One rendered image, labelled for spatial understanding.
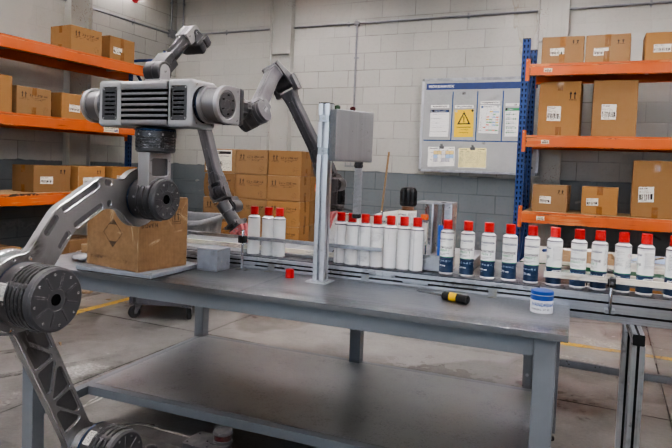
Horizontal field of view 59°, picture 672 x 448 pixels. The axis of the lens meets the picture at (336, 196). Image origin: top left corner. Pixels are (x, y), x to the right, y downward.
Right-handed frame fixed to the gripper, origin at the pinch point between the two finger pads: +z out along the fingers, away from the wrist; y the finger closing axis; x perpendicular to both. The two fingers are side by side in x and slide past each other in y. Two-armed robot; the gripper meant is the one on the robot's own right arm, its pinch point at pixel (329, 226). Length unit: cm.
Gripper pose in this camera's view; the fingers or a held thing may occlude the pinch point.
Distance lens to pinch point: 245.5
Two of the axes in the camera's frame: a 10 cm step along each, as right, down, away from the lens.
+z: -0.4, 10.0, 0.6
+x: -3.7, 0.4, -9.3
